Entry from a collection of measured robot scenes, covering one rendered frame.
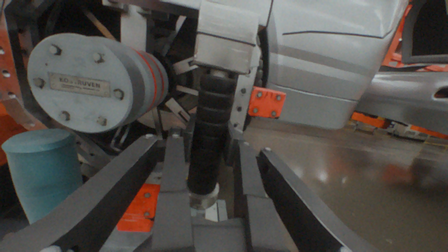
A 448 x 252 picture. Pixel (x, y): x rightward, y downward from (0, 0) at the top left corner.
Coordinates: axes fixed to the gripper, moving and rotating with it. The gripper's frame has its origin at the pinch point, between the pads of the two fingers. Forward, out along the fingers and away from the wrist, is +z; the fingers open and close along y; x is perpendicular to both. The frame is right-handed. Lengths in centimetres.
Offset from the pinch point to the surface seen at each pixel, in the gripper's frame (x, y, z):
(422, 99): 23, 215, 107
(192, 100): -7, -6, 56
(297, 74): 13, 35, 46
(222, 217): -75, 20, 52
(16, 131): -21, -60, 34
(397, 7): 46, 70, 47
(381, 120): -17, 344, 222
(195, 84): 1, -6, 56
